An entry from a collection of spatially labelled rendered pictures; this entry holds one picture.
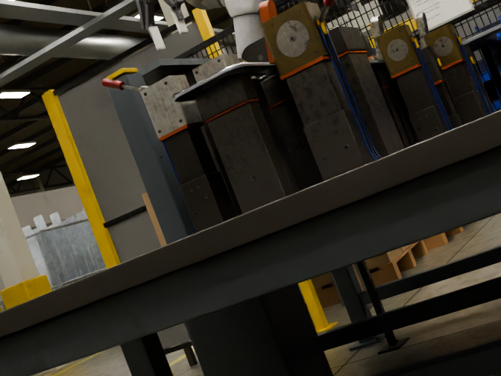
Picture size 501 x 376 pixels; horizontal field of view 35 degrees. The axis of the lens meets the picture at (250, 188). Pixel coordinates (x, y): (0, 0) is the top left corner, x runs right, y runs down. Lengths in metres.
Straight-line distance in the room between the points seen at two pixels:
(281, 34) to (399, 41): 0.66
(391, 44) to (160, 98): 0.73
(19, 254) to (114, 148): 4.94
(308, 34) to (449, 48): 1.01
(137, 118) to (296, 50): 0.52
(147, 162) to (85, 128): 3.30
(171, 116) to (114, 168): 3.36
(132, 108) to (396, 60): 0.74
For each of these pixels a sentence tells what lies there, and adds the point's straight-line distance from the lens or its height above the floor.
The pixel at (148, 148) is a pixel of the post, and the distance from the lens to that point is 1.97.
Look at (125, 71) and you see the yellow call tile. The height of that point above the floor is 1.15.
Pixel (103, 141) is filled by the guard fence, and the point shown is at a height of 1.54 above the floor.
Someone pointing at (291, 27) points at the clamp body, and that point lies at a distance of 1.64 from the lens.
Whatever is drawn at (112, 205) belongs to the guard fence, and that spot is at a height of 1.15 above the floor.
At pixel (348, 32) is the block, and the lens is 1.88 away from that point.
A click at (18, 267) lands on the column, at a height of 1.27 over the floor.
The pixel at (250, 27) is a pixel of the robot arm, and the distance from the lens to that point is 2.75.
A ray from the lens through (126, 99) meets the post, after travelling 2.00.
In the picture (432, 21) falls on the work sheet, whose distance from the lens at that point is 3.25.
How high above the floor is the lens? 0.67
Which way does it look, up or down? 3 degrees up
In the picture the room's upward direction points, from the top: 21 degrees counter-clockwise
